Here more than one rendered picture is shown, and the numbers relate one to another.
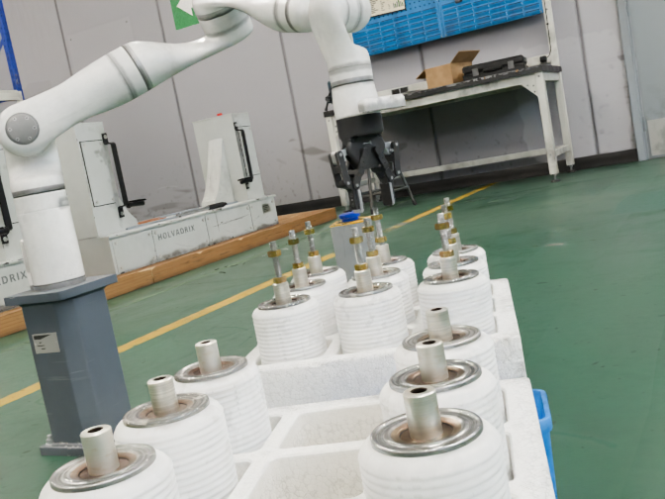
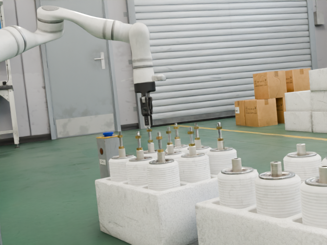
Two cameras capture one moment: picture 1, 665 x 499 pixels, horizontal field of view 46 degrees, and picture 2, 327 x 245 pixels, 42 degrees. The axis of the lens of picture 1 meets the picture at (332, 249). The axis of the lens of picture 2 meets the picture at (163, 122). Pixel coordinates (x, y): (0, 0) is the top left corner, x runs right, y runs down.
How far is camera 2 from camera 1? 0.99 m
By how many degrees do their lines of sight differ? 46
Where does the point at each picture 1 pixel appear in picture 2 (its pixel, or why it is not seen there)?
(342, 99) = (145, 73)
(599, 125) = (31, 120)
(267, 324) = (166, 170)
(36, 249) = not seen: outside the picture
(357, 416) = not seen: hidden behind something
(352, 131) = (149, 88)
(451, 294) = (231, 154)
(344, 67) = (147, 59)
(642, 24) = (54, 72)
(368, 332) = (204, 171)
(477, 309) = not seen: hidden behind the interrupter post
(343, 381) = (202, 193)
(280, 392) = (178, 201)
